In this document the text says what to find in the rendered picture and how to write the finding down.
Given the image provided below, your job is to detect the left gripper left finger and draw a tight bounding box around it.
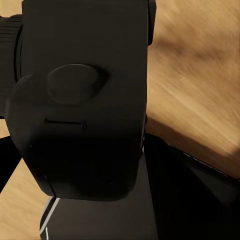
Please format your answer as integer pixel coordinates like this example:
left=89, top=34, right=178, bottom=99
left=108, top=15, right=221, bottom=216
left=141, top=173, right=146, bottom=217
left=0, top=136, right=23, bottom=193

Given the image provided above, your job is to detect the digital camera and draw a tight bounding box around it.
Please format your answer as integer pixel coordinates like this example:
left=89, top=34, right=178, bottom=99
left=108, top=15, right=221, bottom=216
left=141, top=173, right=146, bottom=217
left=0, top=0, right=157, bottom=202

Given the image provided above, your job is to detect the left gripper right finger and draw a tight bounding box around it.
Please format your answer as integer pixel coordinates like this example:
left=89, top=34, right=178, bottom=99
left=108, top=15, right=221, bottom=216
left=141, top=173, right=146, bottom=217
left=144, top=133, right=240, bottom=240

